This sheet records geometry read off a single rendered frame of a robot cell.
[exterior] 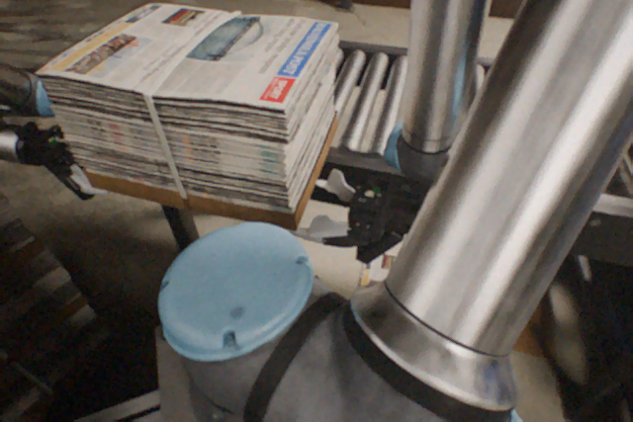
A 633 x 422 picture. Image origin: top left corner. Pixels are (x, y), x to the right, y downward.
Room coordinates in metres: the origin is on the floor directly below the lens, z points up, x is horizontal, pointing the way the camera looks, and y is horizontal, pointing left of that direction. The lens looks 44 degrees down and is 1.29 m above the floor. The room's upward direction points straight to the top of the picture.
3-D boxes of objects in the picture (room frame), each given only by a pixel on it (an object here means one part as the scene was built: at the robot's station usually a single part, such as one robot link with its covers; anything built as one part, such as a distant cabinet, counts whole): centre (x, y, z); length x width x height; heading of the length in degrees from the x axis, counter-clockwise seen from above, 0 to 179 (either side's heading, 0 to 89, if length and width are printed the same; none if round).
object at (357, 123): (0.82, -0.12, 0.77); 0.47 x 0.05 x 0.05; 164
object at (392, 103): (0.81, -0.19, 0.77); 0.47 x 0.05 x 0.05; 164
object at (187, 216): (0.71, 0.38, 0.34); 0.06 x 0.06 x 0.68; 74
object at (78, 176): (0.50, 0.41, 0.82); 0.09 x 0.03 x 0.06; 47
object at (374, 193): (0.41, -0.11, 0.83); 0.12 x 0.08 x 0.09; 74
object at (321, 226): (0.39, -0.01, 0.82); 0.09 x 0.03 x 0.06; 101
